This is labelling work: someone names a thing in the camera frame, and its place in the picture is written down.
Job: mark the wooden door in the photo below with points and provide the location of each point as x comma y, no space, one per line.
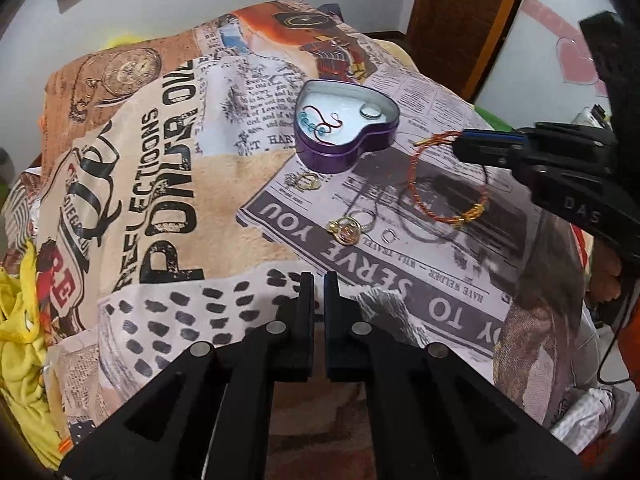
460,20

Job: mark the white patterned cloth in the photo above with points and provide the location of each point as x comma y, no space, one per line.
590,410

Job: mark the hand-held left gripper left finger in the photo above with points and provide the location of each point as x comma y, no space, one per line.
306,310

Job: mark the purple heart-shaped tin box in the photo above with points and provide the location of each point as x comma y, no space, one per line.
345,147

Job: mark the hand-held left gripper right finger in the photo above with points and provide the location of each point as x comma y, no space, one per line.
332,310

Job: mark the yellow cloth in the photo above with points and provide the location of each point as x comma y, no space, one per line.
22,360

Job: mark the person's right hand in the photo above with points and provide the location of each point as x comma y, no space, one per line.
606,275

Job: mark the pink heart wall sticker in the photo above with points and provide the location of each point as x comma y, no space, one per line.
575,57

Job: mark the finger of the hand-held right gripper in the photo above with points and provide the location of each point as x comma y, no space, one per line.
492,134
482,152

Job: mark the printed blanket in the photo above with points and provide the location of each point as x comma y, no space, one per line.
200,210

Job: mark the green cloth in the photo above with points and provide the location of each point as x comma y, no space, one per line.
492,119

